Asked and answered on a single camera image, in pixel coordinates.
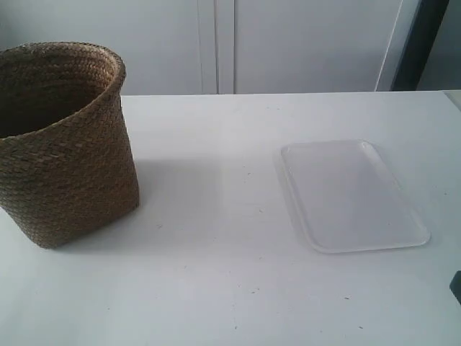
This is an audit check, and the clear plastic tray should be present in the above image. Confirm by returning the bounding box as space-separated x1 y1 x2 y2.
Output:
280 140 431 254

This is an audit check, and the white cabinet with doors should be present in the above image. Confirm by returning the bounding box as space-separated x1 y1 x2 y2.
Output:
1 1 418 95

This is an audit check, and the dark vertical post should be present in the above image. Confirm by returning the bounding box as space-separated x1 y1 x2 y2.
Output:
390 0 449 92

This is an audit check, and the brown woven straw basket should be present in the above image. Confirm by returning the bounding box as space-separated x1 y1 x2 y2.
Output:
1 42 140 249

